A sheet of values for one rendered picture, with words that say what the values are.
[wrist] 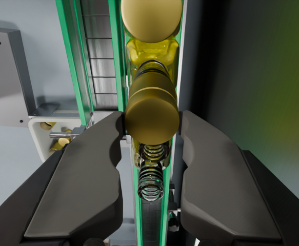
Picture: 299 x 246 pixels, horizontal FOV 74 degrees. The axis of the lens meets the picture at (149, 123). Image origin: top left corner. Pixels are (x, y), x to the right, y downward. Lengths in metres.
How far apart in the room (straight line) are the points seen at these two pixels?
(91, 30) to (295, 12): 0.32
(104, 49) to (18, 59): 0.27
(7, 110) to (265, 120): 0.63
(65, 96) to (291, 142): 0.56
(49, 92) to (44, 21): 0.19
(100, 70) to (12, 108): 0.32
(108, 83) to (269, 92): 0.31
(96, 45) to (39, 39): 0.22
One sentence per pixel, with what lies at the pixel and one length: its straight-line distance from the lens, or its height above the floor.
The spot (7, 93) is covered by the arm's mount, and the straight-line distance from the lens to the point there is 0.66.
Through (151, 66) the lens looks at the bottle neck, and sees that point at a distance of 0.17.
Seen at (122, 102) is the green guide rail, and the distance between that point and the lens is 0.36.
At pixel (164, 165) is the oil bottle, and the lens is 0.27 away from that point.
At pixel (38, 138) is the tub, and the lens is 0.65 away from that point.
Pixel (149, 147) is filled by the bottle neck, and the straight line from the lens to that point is 0.20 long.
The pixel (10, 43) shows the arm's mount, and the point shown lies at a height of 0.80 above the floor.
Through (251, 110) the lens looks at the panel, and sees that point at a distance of 0.27.
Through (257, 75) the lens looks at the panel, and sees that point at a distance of 0.26.
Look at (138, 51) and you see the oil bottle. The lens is 0.20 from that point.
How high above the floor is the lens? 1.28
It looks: 58 degrees down
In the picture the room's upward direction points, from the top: 178 degrees counter-clockwise
